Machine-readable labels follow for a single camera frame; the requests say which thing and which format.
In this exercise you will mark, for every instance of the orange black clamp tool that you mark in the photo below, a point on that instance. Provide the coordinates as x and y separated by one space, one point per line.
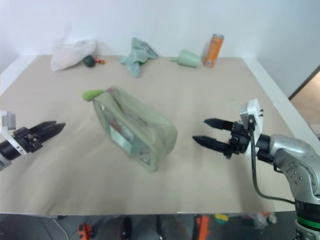
85 231
203 227

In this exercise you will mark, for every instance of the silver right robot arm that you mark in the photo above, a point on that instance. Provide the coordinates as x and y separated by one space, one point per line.
295 155

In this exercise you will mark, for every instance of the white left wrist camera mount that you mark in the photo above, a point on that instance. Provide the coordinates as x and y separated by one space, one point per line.
7 120

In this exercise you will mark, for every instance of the teal crumpled cloth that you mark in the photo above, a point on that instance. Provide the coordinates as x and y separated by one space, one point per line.
137 56

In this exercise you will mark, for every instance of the white plastic bag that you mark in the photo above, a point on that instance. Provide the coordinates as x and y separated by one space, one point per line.
67 56

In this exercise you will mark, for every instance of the beige table cover sheet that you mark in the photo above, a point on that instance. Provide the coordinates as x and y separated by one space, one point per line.
75 175

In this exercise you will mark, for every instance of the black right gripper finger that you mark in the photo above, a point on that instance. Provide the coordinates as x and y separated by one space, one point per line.
218 124
211 143

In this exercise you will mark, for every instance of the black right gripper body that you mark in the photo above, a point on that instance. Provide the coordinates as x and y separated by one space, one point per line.
238 140

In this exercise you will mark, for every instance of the dark green round toy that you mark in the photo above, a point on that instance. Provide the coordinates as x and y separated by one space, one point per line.
89 61

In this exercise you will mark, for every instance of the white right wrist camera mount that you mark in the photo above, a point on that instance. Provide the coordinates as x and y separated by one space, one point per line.
253 112

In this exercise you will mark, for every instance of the orange drink can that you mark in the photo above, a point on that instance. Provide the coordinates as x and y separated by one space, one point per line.
212 51

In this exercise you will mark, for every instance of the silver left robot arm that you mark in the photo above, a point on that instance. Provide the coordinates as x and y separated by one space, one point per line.
6 150

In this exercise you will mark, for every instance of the light green plastic cup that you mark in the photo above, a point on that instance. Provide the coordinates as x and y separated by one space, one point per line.
188 58

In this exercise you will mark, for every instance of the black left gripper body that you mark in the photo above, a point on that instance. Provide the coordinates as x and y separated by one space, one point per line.
28 140

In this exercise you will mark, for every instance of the yellow green plastic item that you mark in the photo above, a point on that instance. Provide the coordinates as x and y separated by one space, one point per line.
221 218

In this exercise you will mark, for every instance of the small red yellow toy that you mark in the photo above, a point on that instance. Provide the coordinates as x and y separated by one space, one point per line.
100 61

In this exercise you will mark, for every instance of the clear plastic bag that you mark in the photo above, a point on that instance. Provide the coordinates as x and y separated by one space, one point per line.
260 220

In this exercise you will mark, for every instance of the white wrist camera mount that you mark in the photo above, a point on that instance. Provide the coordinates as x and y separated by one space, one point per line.
7 120
253 112

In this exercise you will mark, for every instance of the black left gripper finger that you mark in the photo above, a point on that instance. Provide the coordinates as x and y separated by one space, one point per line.
53 131
43 125

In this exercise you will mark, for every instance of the translucent green zipper pouch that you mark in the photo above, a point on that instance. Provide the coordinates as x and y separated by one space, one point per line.
140 130

